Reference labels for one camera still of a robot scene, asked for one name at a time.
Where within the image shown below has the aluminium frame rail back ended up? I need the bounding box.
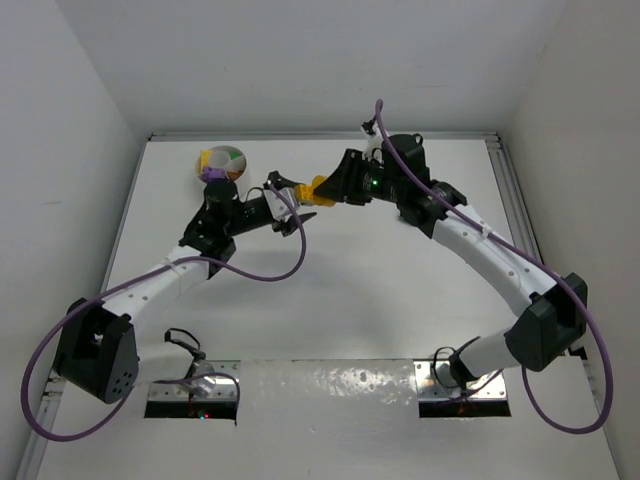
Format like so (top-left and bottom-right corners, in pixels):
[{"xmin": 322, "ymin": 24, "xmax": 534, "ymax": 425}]
[{"xmin": 148, "ymin": 131, "xmax": 500, "ymax": 142}]

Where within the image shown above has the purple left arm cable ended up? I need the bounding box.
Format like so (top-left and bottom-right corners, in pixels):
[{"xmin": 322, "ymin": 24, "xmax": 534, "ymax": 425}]
[{"xmin": 20, "ymin": 181, "xmax": 308, "ymax": 443}]

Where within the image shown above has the metal base plate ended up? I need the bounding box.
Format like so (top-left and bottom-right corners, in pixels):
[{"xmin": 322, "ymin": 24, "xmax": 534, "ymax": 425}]
[
  {"xmin": 148, "ymin": 360, "xmax": 241, "ymax": 404},
  {"xmin": 414, "ymin": 358, "xmax": 510, "ymax": 402}
]

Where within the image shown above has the aluminium frame rail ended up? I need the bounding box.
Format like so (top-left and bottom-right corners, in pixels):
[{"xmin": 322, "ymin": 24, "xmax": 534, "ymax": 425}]
[
  {"xmin": 486, "ymin": 134, "xmax": 542, "ymax": 261},
  {"xmin": 148, "ymin": 131, "xmax": 500, "ymax": 142}
]

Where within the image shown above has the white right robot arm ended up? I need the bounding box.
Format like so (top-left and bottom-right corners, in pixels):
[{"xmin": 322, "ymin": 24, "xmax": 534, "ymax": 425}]
[{"xmin": 312, "ymin": 134, "xmax": 587, "ymax": 389}]

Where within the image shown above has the dark purple rounded lego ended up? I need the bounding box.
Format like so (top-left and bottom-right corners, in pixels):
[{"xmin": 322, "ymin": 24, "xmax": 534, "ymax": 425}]
[{"xmin": 199, "ymin": 167, "xmax": 227, "ymax": 183}]

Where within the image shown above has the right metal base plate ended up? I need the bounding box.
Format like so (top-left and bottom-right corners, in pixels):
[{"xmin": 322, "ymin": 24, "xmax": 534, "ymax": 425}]
[{"xmin": 414, "ymin": 358, "xmax": 510, "ymax": 402}]

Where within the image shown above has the yellow long lego brick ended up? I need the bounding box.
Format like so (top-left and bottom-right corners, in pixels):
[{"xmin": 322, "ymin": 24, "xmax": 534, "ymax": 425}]
[{"xmin": 294, "ymin": 175, "xmax": 336, "ymax": 207}]

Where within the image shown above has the aluminium frame rail right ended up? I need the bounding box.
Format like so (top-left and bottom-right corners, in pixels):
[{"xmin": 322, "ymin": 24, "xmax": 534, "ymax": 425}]
[{"xmin": 486, "ymin": 134, "xmax": 542, "ymax": 261}]

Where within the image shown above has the yellow lego in container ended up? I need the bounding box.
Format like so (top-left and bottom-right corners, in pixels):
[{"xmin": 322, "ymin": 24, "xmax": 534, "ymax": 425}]
[{"xmin": 199, "ymin": 150, "xmax": 212, "ymax": 169}]

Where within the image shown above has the orange-brown lego plate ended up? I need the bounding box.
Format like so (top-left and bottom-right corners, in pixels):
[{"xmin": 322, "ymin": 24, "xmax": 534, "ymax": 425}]
[{"xmin": 228, "ymin": 170, "xmax": 245, "ymax": 181}]

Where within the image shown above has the white round divided container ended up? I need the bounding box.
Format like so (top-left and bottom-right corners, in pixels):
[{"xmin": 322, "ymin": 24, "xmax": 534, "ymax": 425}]
[{"xmin": 195, "ymin": 145, "xmax": 249, "ymax": 184}]

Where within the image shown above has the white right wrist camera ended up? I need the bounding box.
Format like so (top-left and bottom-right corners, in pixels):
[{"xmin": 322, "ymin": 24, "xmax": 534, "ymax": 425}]
[{"xmin": 361, "ymin": 119, "xmax": 383, "ymax": 164}]

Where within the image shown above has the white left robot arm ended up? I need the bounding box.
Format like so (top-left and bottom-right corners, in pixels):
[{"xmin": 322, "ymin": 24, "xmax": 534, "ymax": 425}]
[{"xmin": 53, "ymin": 172, "xmax": 311, "ymax": 404}]

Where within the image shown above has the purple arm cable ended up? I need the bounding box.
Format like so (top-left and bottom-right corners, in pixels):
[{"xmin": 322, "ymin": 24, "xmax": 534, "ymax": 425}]
[
  {"xmin": 20, "ymin": 181, "xmax": 308, "ymax": 443},
  {"xmin": 374, "ymin": 98, "xmax": 615, "ymax": 434}
]

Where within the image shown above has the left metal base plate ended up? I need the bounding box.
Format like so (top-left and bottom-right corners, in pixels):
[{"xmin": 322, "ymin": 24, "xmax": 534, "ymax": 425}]
[{"xmin": 148, "ymin": 360, "xmax": 241, "ymax": 404}]

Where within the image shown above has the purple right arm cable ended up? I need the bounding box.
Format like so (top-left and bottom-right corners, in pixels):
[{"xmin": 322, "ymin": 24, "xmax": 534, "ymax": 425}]
[{"xmin": 374, "ymin": 98, "xmax": 615, "ymax": 434}]

